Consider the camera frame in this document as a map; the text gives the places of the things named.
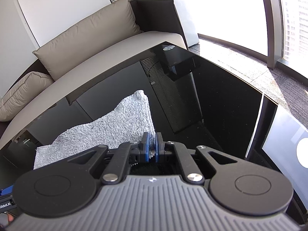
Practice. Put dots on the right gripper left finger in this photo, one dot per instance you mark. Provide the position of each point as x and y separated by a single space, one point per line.
118 161

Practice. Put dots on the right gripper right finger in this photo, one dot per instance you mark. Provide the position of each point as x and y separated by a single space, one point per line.
175 159

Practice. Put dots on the grey terry towel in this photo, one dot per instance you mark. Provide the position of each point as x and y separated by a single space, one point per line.
127 122

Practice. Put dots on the person's left hand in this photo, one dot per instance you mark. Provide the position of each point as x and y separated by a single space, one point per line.
5 220

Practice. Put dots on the small beige side cushion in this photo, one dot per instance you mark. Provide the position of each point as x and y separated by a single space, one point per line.
23 92

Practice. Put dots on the dark brown sofa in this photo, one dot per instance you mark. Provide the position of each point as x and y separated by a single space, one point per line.
159 20

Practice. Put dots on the large beige back cushion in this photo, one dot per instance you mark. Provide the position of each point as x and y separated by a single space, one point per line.
91 35

